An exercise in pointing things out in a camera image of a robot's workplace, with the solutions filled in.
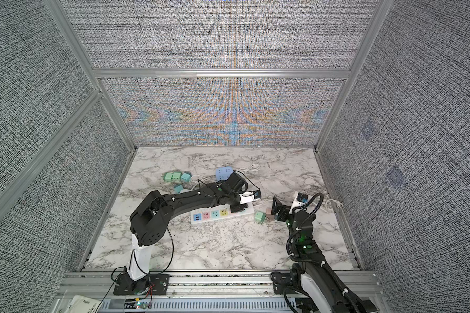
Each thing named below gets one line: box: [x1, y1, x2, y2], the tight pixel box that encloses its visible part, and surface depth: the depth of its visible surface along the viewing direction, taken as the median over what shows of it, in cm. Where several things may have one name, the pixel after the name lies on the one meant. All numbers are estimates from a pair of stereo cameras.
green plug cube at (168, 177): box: [163, 172, 173, 182], surface depth 105 cm
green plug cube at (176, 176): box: [171, 171, 183, 182], surface depth 106 cm
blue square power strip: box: [214, 166, 234, 182], surface depth 108 cm
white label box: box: [66, 294, 102, 313], surface depth 70 cm
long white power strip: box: [190, 204, 255, 226], surface depth 90 cm
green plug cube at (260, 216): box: [253, 210, 267, 224], surface depth 91 cm
